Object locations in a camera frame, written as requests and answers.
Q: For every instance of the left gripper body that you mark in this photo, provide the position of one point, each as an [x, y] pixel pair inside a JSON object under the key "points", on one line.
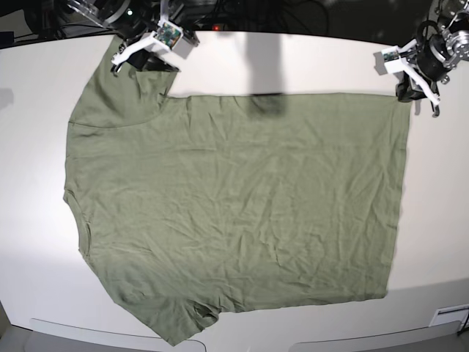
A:
{"points": [[407, 55]]}

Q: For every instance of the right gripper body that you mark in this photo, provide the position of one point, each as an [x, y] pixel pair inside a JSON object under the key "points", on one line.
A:
{"points": [[184, 46]]}

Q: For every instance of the green T-shirt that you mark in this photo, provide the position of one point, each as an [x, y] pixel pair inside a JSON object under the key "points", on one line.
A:
{"points": [[190, 207]]}

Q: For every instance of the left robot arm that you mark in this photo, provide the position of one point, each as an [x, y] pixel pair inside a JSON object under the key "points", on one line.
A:
{"points": [[436, 49]]}

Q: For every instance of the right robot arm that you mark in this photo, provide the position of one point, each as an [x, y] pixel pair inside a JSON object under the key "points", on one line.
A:
{"points": [[146, 28]]}

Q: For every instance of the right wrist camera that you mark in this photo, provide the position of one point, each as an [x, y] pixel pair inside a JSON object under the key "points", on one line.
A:
{"points": [[168, 34]]}

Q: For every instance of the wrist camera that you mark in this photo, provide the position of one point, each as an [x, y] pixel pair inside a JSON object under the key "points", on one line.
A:
{"points": [[168, 34], [388, 61]]}

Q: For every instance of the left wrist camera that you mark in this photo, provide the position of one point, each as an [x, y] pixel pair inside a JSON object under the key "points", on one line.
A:
{"points": [[388, 61]]}

